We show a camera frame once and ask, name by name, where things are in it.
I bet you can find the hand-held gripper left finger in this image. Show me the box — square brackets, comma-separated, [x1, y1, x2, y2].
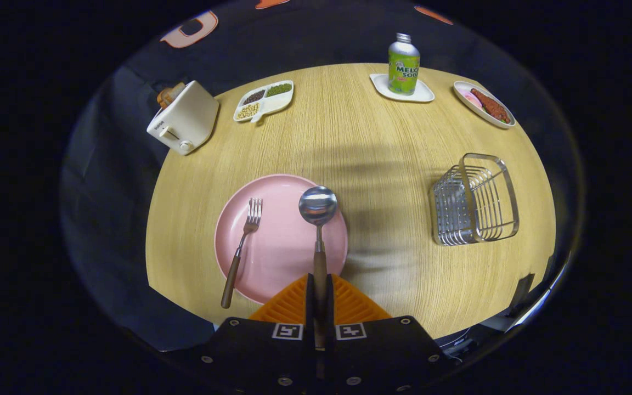
[201, 274, 317, 395]

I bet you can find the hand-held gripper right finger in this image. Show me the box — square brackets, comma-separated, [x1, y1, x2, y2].
[325, 273, 451, 395]

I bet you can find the wooden-handled metal fork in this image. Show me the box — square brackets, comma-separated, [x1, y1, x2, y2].
[221, 197, 263, 309]

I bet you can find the wooden-handled metal spoon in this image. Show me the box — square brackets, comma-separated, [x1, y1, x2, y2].
[298, 186, 338, 379]

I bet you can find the pink round plate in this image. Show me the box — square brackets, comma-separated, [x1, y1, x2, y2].
[215, 174, 349, 305]

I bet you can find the white toaster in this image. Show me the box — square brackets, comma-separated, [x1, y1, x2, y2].
[146, 81, 221, 156]

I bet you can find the white divided dish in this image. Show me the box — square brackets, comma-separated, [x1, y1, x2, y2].
[233, 80, 295, 123]

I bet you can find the white square coaster plate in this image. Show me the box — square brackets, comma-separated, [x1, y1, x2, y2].
[370, 74, 436, 103]

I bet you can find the toast slice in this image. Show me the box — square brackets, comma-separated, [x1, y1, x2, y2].
[156, 82, 186, 109]

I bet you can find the white oval dish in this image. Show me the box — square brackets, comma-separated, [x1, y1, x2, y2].
[453, 81, 516, 129]

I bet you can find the green drink bottle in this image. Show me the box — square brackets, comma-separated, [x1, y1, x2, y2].
[388, 33, 421, 96]

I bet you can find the metal wire cutlery rack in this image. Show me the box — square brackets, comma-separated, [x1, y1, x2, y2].
[430, 153, 520, 246]

